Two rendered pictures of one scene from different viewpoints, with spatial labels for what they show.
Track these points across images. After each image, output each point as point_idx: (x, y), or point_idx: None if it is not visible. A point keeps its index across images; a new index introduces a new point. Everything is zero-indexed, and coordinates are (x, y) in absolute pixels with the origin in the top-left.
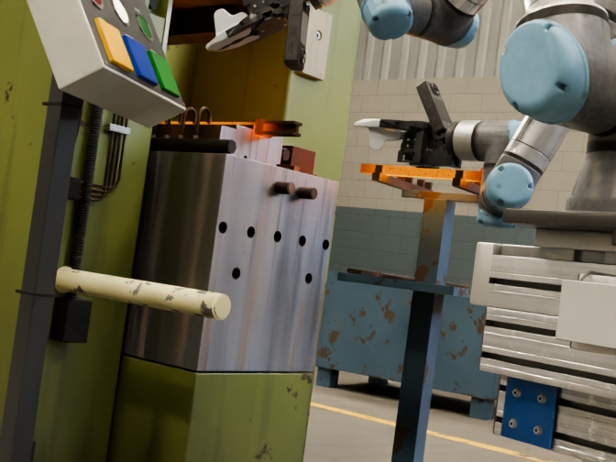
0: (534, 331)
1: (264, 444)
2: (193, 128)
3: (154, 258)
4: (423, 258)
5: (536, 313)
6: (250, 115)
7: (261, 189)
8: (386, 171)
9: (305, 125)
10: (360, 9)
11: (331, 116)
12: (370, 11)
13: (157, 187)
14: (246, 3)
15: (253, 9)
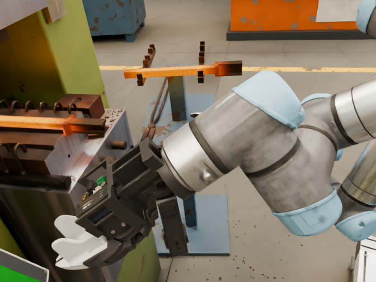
0: None
1: (142, 256)
2: (14, 161)
3: (38, 245)
4: (175, 108)
5: None
6: (23, 62)
7: (96, 176)
8: (144, 76)
9: (69, 53)
10: (275, 214)
11: (79, 31)
12: (301, 229)
13: (10, 208)
14: (99, 235)
15: (112, 234)
